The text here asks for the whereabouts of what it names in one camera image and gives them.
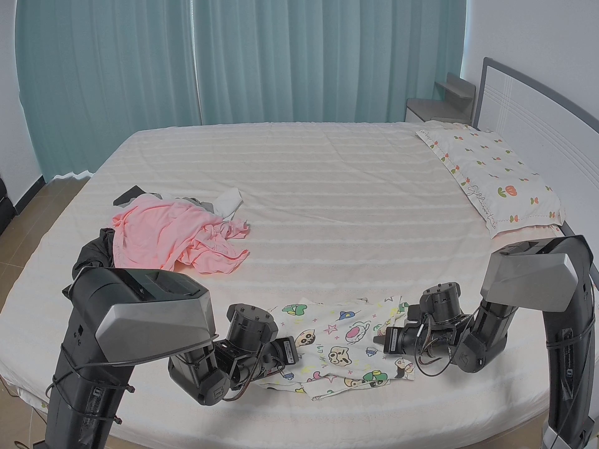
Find black cable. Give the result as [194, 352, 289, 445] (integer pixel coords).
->
[414, 339, 462, 377]
[45, 333, 220, 397]

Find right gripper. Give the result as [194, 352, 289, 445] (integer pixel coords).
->
[383, 324, 425, 357]

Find black garment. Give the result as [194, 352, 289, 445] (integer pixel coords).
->
[113, 185, 151, 207]

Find white printed pyjama top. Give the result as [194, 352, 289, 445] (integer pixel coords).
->
[261, 295, 416, 401]

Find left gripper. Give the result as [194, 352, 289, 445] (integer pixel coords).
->
[256, 336, 299, 379]

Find dark grey garment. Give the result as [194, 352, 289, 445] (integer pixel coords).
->
[72, 227, 117, 280]

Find white garment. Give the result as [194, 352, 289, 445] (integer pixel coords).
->
[214, 187, 244, 219]

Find white printed pillow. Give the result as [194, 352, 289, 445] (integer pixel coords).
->
[416, 126, 566, 240]

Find grey bedside table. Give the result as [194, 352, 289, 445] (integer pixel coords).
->
[404, 72, 477, 125]

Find pink garment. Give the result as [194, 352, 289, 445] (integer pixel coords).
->
[111, 194, 251, 275]

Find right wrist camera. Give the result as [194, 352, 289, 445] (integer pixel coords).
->
[400, 301, 423, 326]

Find bed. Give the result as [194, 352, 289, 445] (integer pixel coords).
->
[0, 56, 599, 449]

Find black chest of drawers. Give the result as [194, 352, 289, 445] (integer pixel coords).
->
[0, 175, 11, 234]

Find light grey garment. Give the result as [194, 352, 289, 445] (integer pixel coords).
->
[180, 196, 216, 213]

